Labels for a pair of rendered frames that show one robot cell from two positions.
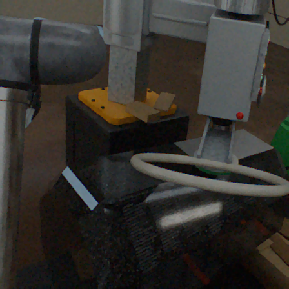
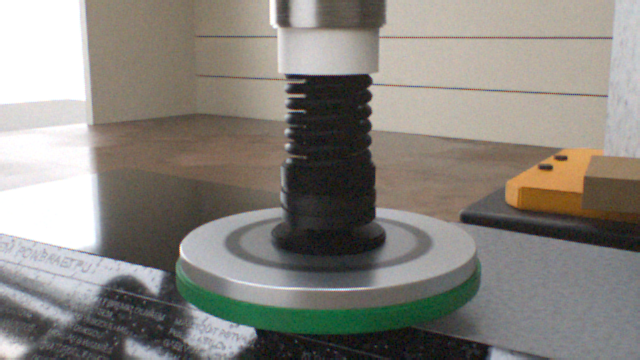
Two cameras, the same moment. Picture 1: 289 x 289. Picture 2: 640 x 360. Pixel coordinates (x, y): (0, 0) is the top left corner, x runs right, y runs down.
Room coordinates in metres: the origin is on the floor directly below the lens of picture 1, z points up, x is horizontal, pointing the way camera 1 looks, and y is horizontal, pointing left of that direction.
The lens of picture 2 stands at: (1.66, -0.65, 1.03)
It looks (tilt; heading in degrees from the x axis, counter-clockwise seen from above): 12 degrees down; 72
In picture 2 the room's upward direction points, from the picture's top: straight up
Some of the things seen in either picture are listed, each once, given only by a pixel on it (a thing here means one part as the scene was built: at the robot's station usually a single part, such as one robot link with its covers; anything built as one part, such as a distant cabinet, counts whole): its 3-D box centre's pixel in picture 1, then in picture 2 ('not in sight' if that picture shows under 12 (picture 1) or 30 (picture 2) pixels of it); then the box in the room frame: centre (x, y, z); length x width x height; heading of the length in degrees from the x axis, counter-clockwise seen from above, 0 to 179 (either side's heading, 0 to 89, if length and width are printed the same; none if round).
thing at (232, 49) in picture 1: (231, 62); not in sight; (1.90, -0.18, 1.33); 0.36 x 0.22 x 0.45; 174
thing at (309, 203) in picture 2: not in sight; (328, 194); (1.82, -0.17, 0.92); 0.07 x 0.07 x 0.01
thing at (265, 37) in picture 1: (259, 65); not in sight; (1.73, -0.28, 1.38); 0.08 x 0.03 x 0.28; 174
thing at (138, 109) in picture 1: (142, 111); (620, 182); (2.43, 0.25, 0.81); 0.20 x 0.10 x 0.05; 49
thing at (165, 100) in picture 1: (164, 101); not in sight; (2.64, 0.14, 0.80); 0.20 x 0.10 x 0.05; 170
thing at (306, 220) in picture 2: not in sight; (328, 210); (1.82, -0.17, 0.91); 0.07 x 0.07 x 0.01
